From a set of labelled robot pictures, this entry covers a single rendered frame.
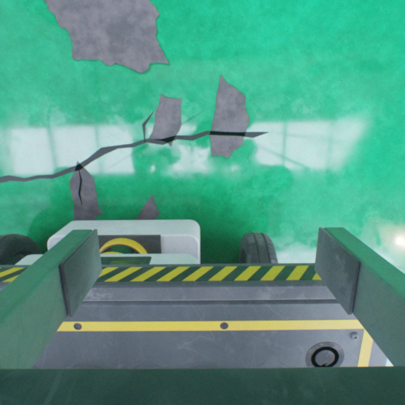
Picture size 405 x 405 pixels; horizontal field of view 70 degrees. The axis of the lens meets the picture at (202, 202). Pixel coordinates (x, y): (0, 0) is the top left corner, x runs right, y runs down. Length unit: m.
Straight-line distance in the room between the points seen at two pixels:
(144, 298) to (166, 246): 0.19
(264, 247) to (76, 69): 0.48
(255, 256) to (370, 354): 0.21
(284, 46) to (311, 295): 0.45
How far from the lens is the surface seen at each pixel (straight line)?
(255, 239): 0.54
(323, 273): 0.17
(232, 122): 0.59
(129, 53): 0.62
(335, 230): 0.17
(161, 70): 0.60
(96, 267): 0.17
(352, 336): 0.39
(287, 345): 0.37
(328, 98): 0.64
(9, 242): 0.64
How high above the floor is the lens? 0.59
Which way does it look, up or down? 74 degrees down
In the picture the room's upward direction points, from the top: 180 degrees counter-clockwise
